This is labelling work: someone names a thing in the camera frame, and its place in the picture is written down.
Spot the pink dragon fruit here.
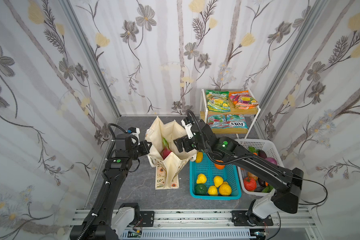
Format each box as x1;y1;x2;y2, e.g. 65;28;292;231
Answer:
161;138;172;160

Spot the cream floral grocery tote bag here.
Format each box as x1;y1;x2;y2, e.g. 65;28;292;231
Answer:
145;117;197;190

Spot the yellow lemon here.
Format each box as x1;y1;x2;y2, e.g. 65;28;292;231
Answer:
196;174;207;184
208;186;219;196
195;152;204;163
214;176;224;188

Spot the orange fruit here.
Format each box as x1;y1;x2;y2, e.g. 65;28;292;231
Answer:
214;164;225;170

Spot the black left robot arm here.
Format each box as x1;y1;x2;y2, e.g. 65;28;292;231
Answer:
70;124;152;240

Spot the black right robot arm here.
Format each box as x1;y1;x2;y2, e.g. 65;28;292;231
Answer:
174;110;304;227

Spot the green red candy bag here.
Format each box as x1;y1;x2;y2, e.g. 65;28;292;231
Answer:
207;115;229;129

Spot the Fox's candy bag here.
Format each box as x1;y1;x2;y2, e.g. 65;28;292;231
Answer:
226;115;248;129

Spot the green snack bag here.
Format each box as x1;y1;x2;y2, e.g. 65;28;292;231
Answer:
206;90;231;113

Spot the orange snack bag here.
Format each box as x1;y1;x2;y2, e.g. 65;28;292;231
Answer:
229;91;259;110

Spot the yellow lemon top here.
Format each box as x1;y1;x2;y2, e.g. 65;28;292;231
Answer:
195;152;204;163

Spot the green avocado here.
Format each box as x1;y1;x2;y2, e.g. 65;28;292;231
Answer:
194;184;208;196

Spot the teal plastic basket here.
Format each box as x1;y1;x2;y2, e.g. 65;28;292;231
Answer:
190;151;242;201

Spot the white wooden two-tier shelf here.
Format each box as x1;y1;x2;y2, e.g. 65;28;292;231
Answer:
199;89;261;139

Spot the large yellow citrus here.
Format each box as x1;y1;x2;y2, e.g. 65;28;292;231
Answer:
219;182;232;197

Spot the purple eggplant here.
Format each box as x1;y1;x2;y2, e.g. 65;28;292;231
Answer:
258;150;268;159

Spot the red tomato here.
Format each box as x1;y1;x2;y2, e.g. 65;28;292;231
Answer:
243;177;257;192

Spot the white plastic basket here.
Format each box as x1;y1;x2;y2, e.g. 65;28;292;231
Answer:
233;139;292;197

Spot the purple onion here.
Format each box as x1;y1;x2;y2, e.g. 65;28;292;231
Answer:
265;158;278;166

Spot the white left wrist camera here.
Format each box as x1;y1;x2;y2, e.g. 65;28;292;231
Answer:
128;127;140;142

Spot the aluminium mounting rail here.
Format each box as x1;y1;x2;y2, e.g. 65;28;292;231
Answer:
68;208;317;240

